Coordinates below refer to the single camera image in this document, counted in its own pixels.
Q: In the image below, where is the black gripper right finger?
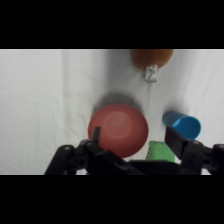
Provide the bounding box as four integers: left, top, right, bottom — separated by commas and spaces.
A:
165, 126, 224, 175

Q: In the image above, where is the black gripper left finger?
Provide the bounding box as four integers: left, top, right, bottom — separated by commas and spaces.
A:
44, 126, 111, 175

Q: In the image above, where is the blue plastic cup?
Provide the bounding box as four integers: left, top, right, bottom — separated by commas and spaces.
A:
162, 110, 202, 141

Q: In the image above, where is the pink plastic bowl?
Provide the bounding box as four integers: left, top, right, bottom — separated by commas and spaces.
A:
87, 103, 150, 160

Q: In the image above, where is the green plastic item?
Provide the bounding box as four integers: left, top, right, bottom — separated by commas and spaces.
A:
146, 140, 176, 164

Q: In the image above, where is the brown plush toy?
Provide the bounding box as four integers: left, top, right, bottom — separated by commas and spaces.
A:
130, 49, 175, 72

